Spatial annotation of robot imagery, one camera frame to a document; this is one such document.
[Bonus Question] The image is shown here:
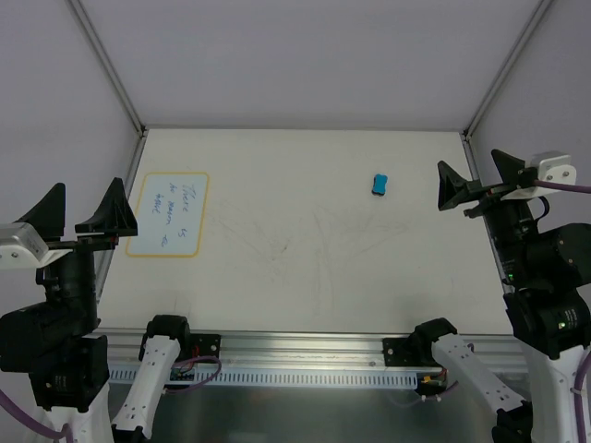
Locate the left aluminium frame post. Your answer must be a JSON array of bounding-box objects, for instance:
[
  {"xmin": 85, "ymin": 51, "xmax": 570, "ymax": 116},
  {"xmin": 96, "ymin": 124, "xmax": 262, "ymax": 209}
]
[{"xmin": 66, "ymin": 0, "xmax": 148, "ymax": 135}]

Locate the right aluminium frame post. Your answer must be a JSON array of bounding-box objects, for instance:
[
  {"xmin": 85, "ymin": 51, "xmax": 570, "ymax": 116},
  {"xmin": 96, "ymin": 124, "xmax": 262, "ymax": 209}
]
[{"xmin": 463, "ymin": 0, "xmax": 554, "ymax": 140}]

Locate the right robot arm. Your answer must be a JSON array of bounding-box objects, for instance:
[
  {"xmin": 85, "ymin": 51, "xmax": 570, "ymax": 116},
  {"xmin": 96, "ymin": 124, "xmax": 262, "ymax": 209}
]
[{"xmin": 398, "ymin": 150, "xmax": 590, "ymax": 442}]

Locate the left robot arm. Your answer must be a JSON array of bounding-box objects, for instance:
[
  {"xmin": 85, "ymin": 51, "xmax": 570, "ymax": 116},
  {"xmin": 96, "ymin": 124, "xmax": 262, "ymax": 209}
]
[{"xmin": 1, "ymin": 178, "xmax": 192, "ymax": 442}]

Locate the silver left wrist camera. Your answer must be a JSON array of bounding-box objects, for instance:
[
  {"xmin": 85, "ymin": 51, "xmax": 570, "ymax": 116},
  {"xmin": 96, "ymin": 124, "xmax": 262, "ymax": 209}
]
[{"xmin": 0, "ymin": 222, "xmax": 73, "ymax": 269}]

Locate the purple camera cable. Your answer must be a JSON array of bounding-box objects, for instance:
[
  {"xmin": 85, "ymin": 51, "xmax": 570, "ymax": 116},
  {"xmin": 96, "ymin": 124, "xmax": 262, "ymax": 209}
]
[
  {"xmin": 0, "ymin": 389, "xmax": 75, "ymax": 443},
  {"xmin": 534, "ymin": 180, "xmax": 591, "ymax": 195}
]

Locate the yellow framed small whiteboard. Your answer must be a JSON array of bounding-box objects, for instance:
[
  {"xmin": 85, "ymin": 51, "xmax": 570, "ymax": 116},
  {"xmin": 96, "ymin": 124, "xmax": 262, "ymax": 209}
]
[{"xmin": 126, "ymin": 172, "xmax": 210, "ymax": 258}]

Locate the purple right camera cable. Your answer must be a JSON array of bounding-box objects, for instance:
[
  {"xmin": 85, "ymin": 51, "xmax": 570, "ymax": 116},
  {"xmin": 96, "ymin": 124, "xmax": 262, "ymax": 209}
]
[{"xmin": 534, "ymin": 180, "xmax": 591, "ymax": 195}]

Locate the blue whiteboard eraser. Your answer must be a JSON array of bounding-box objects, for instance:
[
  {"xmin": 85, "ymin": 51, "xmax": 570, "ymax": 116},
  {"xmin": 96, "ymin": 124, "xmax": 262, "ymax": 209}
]
[{"xmin": 371, "ymin": 174, "xmax": 388, "ymax": 197}]

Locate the aluminium frame post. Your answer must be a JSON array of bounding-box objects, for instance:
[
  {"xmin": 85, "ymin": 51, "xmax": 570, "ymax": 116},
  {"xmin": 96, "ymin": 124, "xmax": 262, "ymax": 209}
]
[
  {"xmin": 66, "ymin": 0, "xmax": 148, "ymax": 135},
  {"xmin": 463, "ymin": 0, "xmax": 554, "ymax": 140}
]

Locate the white slotted cable duct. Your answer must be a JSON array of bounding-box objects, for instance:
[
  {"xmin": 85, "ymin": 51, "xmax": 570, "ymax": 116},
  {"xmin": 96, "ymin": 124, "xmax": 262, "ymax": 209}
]
[{"xmin": 110, "ymin": 365, "xmax": 418, "ymax": 390}]

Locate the aluminium front rail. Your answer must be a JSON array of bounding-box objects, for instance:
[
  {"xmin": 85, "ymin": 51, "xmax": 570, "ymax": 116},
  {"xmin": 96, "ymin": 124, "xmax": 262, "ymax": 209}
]
[{"xmin": 99, "ymin": 328, "xmax": 527, "ymax": 370}]

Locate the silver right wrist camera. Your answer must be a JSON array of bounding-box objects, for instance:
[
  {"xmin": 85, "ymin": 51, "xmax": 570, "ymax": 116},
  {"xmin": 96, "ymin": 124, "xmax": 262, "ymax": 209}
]
[{"xmin": 502, "ymin": 151, "xmax": 577, "ymax": 200}]

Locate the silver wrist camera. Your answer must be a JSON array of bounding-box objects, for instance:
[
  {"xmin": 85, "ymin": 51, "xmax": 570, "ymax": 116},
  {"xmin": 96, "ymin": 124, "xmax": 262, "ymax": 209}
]
[
  {"xmin": 502, "ymin": 151, "xmax": 577, "ymax": 200},
  {"xmin": 0, "ymin": 222, "xmax": 73, "ymax": 269}
]

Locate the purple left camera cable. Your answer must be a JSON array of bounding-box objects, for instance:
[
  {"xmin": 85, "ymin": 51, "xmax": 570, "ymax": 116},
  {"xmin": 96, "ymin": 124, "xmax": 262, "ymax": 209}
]
[{"xmin": 0, "ymin": 389, "xmax": 75, "ymax": 443}]

